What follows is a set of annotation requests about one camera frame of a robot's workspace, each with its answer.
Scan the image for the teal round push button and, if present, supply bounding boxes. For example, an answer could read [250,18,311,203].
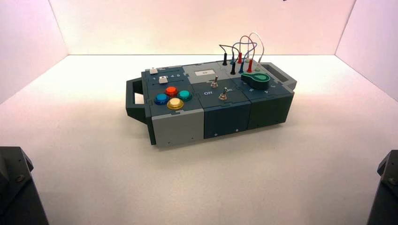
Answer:
[177,90,193,102]

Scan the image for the yellow round push button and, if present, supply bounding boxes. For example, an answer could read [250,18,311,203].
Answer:
[166,97,184,111]

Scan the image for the grey and teal task box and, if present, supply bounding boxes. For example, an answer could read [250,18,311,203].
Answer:
[125,60,298,147]

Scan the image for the blue round push button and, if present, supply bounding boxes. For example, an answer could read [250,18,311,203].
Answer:
[154,93,170,106]

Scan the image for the green rotary knob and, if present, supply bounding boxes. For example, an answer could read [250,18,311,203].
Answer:
[240,72,271,90]

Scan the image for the black jumper cable with plugs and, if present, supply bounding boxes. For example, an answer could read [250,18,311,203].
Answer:
[219,44,241,75]

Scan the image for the blue jumper cable with plugs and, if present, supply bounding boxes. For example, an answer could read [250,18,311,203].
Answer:
[230,42,258,75]

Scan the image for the dark box carry handle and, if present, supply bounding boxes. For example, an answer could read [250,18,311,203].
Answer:
[125,77,153,126]

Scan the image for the red jumper cable with plugs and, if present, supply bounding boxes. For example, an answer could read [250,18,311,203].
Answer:
[237,35,258,74]

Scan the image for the white jumper cable with plugs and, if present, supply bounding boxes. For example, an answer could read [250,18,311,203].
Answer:
[245,32,265,68]

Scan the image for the grey box carry handle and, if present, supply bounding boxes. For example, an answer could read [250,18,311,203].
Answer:
[259,62,298,91]

